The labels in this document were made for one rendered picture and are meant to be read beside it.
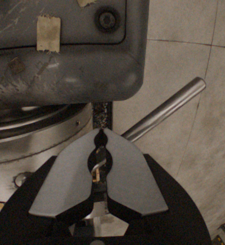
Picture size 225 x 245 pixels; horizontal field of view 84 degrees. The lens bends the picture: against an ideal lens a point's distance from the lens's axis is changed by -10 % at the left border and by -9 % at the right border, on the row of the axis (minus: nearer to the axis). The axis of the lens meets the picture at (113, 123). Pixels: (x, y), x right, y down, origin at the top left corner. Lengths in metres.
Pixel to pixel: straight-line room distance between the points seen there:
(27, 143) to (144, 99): 1.48
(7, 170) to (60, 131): 0.09
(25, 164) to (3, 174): 0.04
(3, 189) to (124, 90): 0.24
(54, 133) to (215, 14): 1.97
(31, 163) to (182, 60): 1.68
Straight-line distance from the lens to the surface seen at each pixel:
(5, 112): 0.25
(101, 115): 0.89
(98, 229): 1.39
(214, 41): 2.01
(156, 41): 1.56
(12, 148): 0.22
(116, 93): 0.16
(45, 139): 0.22
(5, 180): 0.26
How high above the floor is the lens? 1.39
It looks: 59 degrees down
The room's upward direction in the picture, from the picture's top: 157 degrees clockwise
